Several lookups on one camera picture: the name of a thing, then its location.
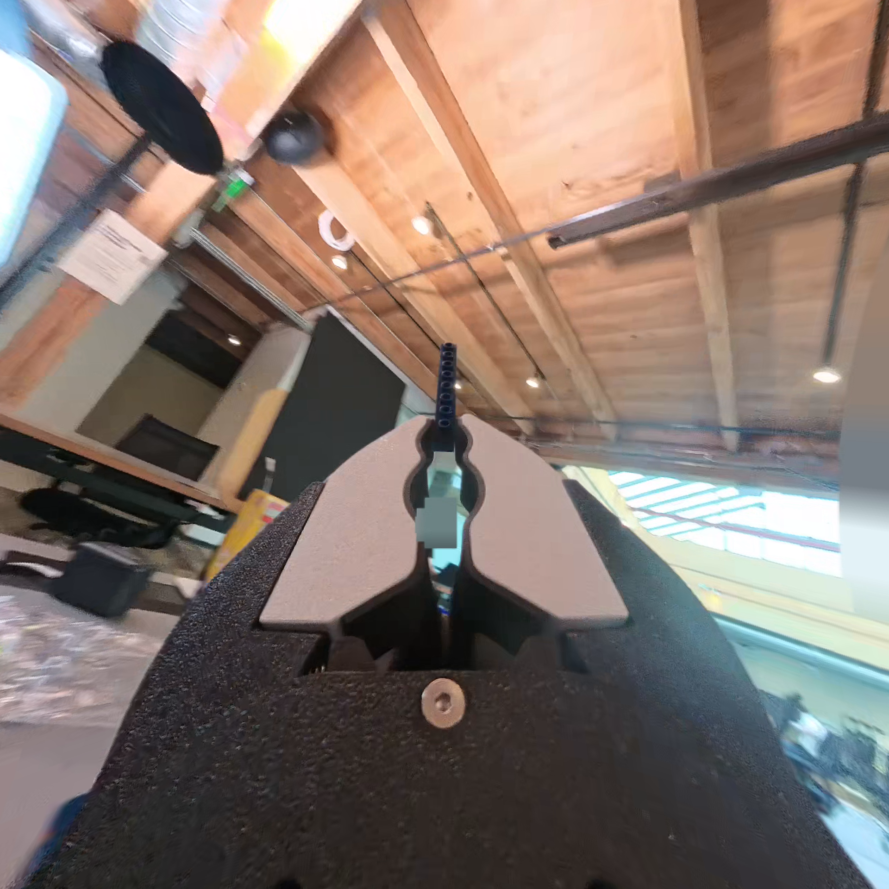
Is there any black round hanging fixture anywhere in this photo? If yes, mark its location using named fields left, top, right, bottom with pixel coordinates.
left=100, top=40, right=225, bottom=176

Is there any black flat screen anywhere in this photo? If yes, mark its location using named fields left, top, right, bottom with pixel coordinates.
left=114, top=414, right=219, bottom=480

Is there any white paper notice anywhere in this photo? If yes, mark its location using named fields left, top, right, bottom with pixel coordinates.
left=59, top=210, right=168, bottom=305

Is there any grey desk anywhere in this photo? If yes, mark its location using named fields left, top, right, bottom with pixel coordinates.
left=0, top=413, right=240, bottom=536

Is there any black ceiling rail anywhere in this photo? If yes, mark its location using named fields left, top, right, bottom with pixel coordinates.
left=549, top=118, right=889, bottom=250

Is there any silver ventilation duct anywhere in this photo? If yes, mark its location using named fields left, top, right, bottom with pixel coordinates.
left=135, top=0, right=209, bottom=67

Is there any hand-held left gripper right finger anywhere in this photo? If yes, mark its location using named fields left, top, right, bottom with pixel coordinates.
left=458, top=413, right=631, bottom=636

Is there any dark blue beam with holes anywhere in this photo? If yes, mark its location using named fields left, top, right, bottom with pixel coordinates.
left=436, top=342, right=459, bottom=427

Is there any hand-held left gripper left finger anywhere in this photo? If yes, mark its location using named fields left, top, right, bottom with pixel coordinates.
left=258, top=414, right=435, bottom=633

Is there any black panel with wooden frame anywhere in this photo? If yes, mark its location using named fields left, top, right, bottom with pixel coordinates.
left=215, top=309, right=407, bottom=501

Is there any green exit sign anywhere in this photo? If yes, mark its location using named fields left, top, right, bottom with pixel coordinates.
left=212, top=174, right=254, bottom=213

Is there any black dome camera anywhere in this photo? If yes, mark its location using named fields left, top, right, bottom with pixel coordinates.
left=264, top=110, right=327, bottom=166

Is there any dark grey chair armrest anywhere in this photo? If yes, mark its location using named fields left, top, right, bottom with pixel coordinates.
left=54, top=542, right=150, bottom=619

